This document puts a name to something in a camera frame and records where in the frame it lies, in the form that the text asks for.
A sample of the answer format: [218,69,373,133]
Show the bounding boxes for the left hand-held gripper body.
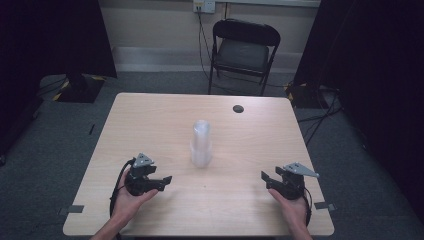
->
[124,152,160,197]

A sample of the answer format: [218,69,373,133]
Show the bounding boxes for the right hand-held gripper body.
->
[275,162,320,201]

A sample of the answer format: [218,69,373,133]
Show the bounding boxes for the stack of clear plastic cups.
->
[190,119,213,169]

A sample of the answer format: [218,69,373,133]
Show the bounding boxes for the person's right hand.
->
[268,188,310,232]

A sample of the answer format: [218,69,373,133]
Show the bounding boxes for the person's left hand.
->
[111,170,160,228]

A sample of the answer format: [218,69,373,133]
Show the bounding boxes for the grey tape strip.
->
[58,204,85,216]
[313,201,337,212]

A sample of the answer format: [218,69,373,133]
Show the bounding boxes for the black stand base with yellow stripes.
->
[284,80,329,109]
[52,72,107,104]

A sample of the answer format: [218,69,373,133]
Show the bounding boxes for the black folding chair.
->
[207,18,282,97]

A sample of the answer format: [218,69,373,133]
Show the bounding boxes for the dark curtain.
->
[0,0,118,158]
[293,0,424,221]

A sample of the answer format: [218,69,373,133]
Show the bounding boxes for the right hand-held gripper black cable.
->
[301,186,314,228]

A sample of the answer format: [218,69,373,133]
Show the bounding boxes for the hand-held gripper black cable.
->
[301,186,314,228]
[109,157,137,240]

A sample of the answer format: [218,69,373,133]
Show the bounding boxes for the left hand-held gripper black cable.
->
[109,157,137,240]

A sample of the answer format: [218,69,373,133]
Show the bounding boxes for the black floor cables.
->
[296,84,344,148]

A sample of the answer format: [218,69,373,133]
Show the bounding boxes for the white wall socket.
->
[192,0,217,15]

